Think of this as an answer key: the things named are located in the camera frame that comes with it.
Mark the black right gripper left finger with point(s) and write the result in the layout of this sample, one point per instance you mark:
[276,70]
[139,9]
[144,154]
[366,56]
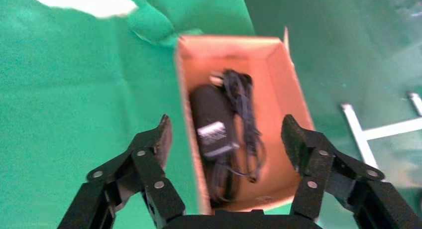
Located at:
[151,174]

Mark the open brown cardboard box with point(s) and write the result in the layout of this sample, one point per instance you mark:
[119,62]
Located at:
[280,89]

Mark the green tablecloth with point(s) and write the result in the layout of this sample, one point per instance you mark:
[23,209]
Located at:
[82,89]

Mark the white table with metal legs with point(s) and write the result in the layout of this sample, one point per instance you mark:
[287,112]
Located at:
[356,128]

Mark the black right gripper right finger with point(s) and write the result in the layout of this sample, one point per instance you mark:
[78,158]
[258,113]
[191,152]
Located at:
[316,161]

